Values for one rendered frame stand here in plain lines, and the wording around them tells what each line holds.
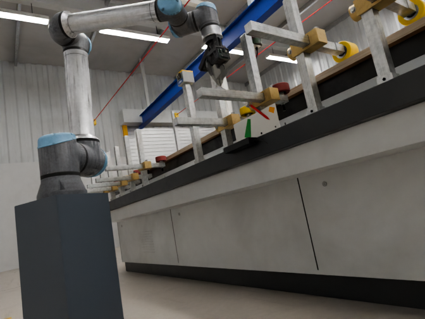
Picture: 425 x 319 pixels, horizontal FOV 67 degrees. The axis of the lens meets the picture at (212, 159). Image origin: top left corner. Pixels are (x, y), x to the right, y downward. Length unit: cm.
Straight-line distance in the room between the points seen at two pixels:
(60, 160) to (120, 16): 65
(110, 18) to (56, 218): 85
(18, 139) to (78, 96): 744
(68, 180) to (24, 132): 772
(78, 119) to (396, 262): 142
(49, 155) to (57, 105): 804
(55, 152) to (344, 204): 115
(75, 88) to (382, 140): 131
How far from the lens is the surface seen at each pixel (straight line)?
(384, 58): 105
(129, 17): 152
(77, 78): 169
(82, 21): 162
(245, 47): 144
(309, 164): 119
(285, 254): 162
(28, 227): 142
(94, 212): 138
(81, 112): 163
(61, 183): 138
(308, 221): 148
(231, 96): 119
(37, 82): 962
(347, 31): 1004
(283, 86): 138
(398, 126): 103
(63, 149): 142
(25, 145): 899
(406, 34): 125
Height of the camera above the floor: 44
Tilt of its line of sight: 9 degrees up
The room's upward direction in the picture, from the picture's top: 10 degrees counter-clockwise
